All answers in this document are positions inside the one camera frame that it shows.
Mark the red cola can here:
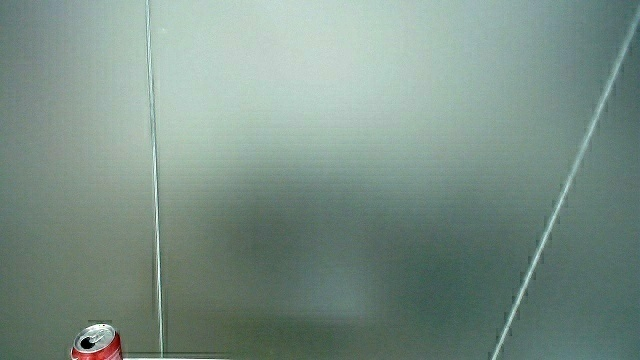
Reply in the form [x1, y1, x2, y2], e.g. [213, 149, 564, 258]
[70, 323, 124, 360]

